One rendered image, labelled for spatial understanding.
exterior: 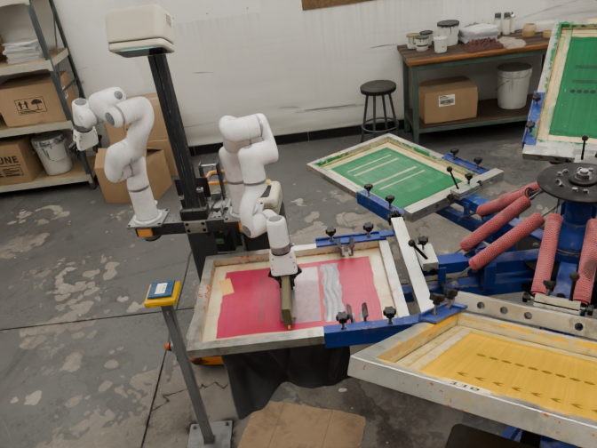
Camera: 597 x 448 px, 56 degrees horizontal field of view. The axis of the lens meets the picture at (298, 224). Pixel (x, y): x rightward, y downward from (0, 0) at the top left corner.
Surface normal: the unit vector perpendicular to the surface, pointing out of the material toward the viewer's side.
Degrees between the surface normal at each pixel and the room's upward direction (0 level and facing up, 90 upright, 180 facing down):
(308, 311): 0
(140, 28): 64
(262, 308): 0
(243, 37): 90
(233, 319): 0
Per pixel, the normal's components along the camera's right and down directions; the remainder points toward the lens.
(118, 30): -0.12, 0.09
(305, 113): 0.02, 0.51
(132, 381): -0.13, -0.85
